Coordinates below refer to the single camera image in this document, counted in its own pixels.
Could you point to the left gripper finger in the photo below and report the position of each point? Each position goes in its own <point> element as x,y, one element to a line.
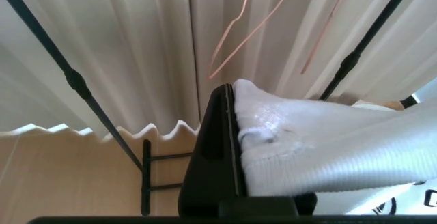
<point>211,169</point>

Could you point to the white t-shirt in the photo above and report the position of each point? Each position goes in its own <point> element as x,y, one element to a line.
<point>324,149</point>

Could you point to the pink clothes hanger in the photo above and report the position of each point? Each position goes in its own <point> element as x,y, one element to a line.
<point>252,32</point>
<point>327,24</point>

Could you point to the black clothes rack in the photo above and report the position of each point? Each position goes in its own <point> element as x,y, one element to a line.
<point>75,80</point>

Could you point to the beige curtain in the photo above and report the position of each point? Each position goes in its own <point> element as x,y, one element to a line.
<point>136,46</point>

